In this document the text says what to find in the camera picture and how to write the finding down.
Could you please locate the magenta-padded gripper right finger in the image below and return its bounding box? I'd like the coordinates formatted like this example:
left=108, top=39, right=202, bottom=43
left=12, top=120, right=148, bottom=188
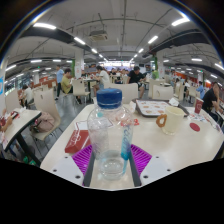
left=128, top=143, right=175, bottom=188

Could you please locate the person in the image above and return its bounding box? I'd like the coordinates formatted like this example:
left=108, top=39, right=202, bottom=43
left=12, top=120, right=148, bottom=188
left=195, top=80, right=206, bottom=100
left=18, top=84, right=35, bottom=108
left=126, top=65, right=148, bottom=99
left=201, top=81, right=224, bottom=124
left=60, top=68, right=83, bottom=104
left=92, top=65, right=111, bottom=98
left=150, top=68, right=160, bottom=80
left=54, top=64, right=65, bottom=101

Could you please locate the dark tray with paper liner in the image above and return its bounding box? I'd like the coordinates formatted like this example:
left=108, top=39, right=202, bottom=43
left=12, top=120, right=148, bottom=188
left=132, top=98, right=190, bottom=118

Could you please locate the ceiling air conditioner unit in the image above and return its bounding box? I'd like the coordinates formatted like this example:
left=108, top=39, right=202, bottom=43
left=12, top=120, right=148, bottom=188
left=88, top=30, right=109, bottom=42

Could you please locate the flat round red coaster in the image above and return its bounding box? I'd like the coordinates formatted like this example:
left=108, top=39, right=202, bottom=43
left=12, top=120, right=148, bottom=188
left=189, top=122, right=201, bottom=133

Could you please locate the pink bag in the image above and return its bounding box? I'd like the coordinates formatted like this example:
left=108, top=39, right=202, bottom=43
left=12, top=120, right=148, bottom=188
left=31, top=111, right=56, bottom=133

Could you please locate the cream dining table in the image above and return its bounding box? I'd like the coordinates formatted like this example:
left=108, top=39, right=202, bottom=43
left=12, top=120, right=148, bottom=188
left=0, top=108, right=43, bottom=164

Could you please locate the clear blue-capped water bottle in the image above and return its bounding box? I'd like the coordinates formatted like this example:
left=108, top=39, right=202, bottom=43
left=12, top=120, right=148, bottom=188
left=86, top=88, right=135, bottom=182

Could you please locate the colourful sticker sheet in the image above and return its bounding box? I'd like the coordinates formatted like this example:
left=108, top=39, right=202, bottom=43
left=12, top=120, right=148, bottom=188
left=188, top=112, right=214, bottom=125

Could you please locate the red cardboard box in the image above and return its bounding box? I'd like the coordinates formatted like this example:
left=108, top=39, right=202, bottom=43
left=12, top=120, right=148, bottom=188
left=64, top=129, right=92, bottom=154

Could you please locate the group of beige chairs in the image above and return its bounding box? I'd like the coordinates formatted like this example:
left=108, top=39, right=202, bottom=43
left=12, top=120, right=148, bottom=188
left=4, top=78, right=201, bottom=143

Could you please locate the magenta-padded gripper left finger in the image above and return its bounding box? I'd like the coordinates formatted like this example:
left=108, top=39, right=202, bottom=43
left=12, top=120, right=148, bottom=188
left=49, top=143, right=96, bottom=188

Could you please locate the group of ceiling lights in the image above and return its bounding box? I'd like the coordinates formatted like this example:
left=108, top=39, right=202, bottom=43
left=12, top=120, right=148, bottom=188
left=4, top=16, right=224, bottom=83

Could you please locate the white printed card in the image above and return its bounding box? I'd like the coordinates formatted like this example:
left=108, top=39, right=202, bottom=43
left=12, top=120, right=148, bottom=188
left=73, top=119, right=90, bottom=132

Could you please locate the red paper cup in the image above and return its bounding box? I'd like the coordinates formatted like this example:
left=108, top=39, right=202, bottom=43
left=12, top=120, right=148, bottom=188
left=194, top=97, right=205, bottom=115

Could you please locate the cream mug with pretzel handle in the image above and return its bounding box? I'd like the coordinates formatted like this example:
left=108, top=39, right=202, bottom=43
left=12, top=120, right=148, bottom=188
left=155, top=105, right=186, bottom=136

